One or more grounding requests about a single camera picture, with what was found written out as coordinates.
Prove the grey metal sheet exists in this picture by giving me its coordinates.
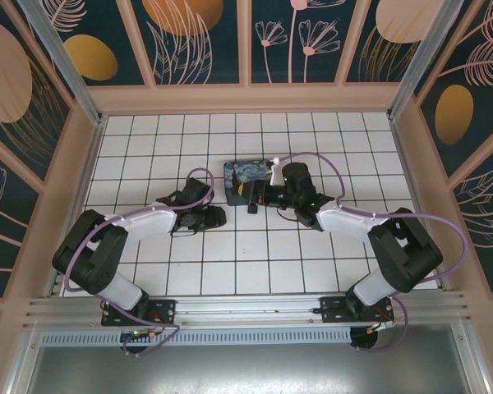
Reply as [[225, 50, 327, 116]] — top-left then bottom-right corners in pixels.
[[24, 344, 473, 394]]

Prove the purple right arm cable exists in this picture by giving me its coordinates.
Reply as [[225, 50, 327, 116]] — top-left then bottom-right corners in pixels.
[[279, 151, 470, 354]]

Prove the aluminium mounting rail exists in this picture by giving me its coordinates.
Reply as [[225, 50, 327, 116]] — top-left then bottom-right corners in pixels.
[[24, 291, 469, 329]]

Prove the small green controller board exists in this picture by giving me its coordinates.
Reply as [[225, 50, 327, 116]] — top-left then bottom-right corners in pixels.
[[121, 329, 157, 341]]

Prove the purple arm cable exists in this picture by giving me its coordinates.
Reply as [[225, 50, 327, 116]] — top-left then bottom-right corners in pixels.
[[279, 151, 470, 354], [63, 167, 215, 357]]

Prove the aluminium table side rail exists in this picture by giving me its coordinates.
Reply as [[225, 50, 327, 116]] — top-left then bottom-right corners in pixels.
[[44, 114, 108, 299], [388, 117, 449, 293]]

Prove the aluminium frame post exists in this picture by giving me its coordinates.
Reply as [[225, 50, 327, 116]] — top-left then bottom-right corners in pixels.
[[16, 0, 108, 127], [387, 0, 476, 122]]

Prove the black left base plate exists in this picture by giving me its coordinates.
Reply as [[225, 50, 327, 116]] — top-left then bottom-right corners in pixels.
[[101, 299, 177, 328]]

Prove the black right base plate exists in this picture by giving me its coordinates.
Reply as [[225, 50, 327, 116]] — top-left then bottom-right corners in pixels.
[[319, 295, 395, 323]]

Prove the dark blue painted box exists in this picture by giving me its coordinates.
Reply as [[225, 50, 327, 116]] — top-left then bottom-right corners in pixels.
[[223, 158, 273, 207]]

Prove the grey slotted cable duct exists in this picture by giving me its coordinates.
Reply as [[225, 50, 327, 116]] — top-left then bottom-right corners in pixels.
[[39, 328, 352, 346]]

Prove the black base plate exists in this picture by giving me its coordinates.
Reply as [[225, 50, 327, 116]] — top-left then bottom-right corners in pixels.
[[319, 295, 395, 323], [101, 299, 177, 328]]

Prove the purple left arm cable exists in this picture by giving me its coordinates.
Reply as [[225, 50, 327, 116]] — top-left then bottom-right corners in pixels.
[[63, 167, 215, 357]]

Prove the yellow connector with wires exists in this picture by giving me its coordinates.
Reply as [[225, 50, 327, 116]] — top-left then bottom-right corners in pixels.
[[367, 311, 395, 332]]

